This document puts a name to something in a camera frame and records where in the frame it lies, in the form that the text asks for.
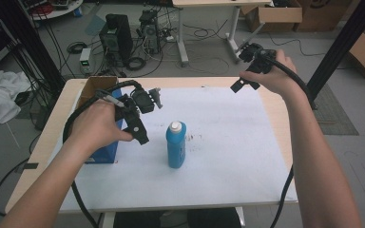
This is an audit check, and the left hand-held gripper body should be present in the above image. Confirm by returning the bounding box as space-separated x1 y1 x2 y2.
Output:
115 87 164 124

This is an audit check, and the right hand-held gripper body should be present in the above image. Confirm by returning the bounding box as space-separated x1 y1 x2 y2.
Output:
238 42 279 75

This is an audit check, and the blue bottle with white cap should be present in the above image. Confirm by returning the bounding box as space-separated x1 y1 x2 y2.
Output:
165 121 187 169

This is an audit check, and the person's right hand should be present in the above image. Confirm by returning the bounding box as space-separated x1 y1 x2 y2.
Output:
239 48 299 98

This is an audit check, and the person's left hand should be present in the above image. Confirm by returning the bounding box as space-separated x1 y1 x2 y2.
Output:
67 99 135 160

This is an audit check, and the blue open cardboard box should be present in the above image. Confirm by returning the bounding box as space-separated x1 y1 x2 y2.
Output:
75 75 125 165

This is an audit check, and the flat brown cardboard box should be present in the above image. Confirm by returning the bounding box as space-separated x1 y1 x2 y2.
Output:
244 0 304 33

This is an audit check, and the black computer tower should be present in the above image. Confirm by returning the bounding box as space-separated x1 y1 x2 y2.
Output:
99 13 134 66

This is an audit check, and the white-legged desk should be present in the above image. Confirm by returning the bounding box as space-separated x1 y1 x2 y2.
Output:
172 0 274 68

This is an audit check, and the small white power supply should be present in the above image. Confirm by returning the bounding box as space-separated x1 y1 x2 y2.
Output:
79 47 92 76

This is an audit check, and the tall brown cardboard box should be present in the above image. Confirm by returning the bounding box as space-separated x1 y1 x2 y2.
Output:
294 0 354 33

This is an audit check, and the white paper sheet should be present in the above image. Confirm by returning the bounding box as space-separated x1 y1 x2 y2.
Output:
48 85 299 214

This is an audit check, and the grey floor mat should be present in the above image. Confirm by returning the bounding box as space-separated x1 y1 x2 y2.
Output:
312 83 359 137

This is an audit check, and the black tape strip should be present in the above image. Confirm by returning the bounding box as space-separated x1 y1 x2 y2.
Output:
21 161 40 170

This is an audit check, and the round white table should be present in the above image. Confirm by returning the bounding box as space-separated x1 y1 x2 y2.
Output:
21 0 85 21

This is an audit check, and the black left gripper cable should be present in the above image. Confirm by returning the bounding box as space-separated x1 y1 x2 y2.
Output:
62 79 145 228

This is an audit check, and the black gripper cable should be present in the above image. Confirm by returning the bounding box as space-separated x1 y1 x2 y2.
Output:
262 51 318 228
62 79 145 228

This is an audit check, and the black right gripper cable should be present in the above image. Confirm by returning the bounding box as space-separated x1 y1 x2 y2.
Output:
262 51 318 228

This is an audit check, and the coiled black cable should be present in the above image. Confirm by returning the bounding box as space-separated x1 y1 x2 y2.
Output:
125 56 147 72

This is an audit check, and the open-frame computer case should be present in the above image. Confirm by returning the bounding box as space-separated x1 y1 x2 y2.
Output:
138 9 160 55

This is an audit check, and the black metal frame post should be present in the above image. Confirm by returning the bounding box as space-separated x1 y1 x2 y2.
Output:
306 0 365 110
0 0 67 94

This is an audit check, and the black floor cable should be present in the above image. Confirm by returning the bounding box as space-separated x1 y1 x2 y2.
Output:
0 157 30 218

